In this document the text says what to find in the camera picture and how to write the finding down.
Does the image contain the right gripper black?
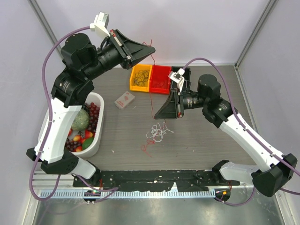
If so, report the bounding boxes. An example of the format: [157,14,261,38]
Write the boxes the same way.
[155,88,208,120]

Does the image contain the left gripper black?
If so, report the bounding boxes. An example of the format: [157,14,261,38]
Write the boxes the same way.
[82,29,155,81]

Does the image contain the white wire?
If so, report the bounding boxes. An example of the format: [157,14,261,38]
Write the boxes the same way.
[146,121,174,143]

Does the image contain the purple wire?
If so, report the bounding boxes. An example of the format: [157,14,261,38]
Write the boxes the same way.
[131,74,149,87]
[135,69,150,79]

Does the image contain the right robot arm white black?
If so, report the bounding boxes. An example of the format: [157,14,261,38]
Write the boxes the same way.
[154,72,298,197]

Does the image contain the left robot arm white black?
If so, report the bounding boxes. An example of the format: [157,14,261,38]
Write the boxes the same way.
[26,28,155,187]

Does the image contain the yellow plastic bin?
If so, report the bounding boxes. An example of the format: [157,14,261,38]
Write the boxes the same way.
[129,64,153,92]

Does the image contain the red plastic bin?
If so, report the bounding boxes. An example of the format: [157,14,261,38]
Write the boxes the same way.
[150,65,171,94]

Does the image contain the black plastic bin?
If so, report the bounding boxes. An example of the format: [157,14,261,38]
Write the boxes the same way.
[170,67,191,92]

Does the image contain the playing card box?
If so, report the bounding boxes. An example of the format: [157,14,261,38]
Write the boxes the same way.
[114,91,135,109]

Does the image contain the dark red grape bunch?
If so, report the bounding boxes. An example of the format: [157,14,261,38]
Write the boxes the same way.
[83,102,100,134]

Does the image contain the small peach fruits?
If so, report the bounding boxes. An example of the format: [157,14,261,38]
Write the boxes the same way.
[71,130,94,152]

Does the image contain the white plastic basket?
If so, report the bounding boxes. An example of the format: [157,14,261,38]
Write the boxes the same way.
[27,92,104,164]

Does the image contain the green melon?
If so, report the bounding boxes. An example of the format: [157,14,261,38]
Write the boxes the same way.
[71,109,90,131]

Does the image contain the small red grape bunch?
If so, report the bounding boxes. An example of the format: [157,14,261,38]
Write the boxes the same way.
[65,139,83,152]

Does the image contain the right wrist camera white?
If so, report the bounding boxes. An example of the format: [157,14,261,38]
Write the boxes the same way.
[168,68,185,92]

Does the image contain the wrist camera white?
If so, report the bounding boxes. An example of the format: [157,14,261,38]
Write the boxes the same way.
[90,12,110,38]
[168,68,185,92]

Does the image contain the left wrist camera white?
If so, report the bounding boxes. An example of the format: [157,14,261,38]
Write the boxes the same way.
[90,12,110,38]

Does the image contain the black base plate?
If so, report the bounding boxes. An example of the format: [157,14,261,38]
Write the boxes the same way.
[86,170,240,192]

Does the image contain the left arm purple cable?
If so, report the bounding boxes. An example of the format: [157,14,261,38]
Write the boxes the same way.
[30,26,97,201]

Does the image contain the aluminium frame rail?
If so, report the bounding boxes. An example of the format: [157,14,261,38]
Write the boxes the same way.
[32,171,74,189]

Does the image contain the white slotted cable duct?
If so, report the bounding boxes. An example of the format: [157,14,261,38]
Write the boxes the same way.
[52,189,216,199]

